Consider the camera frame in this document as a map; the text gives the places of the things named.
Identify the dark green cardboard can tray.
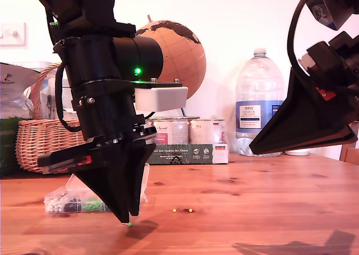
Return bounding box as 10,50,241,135
145,142,229,165

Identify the clear plastic pin organizer box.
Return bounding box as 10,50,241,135
44,162,150,215

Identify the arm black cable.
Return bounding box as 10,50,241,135
54,63,82,133

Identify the small white round camera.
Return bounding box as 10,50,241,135
284,149,311,157

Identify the brown wooden chair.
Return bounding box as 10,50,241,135
339,142,359,166

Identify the cork globe on metal stand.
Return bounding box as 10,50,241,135
135,15,208,121

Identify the white wall light switch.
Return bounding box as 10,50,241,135
0,21,28,47

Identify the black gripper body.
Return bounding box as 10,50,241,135
38,80,157,175

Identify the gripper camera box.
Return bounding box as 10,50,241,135
297,0,357,31
131,78,189,118

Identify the can with white label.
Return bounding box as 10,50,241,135
190,118,227,144

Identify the large clear water bottle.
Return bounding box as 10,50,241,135
234,48,287,157

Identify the can with pink label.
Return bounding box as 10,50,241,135
153,119,191,145

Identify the wicker basket with handle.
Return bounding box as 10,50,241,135
15,62,86,174

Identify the green and silver food bag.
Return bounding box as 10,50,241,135
0,62,43,177

